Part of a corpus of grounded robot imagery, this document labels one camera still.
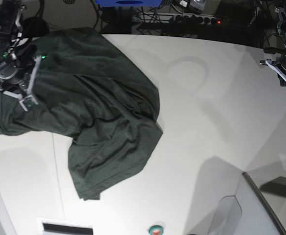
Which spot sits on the red green emergency button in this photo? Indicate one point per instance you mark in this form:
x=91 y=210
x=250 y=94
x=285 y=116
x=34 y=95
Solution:
x=156 y=230

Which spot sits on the dark green t-shirt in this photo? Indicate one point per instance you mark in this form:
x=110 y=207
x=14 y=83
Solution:
x=88 y=90

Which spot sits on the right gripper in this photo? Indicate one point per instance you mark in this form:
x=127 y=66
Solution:
x=11 y=74

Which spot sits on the black power strip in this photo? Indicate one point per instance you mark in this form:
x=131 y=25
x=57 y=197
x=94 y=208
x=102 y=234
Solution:
x=197 y=19

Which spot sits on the blue box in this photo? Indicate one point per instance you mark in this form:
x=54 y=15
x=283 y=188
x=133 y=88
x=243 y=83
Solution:
x=128 y=3

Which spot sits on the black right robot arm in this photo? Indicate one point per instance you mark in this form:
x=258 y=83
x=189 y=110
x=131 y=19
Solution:
x=11 y=32

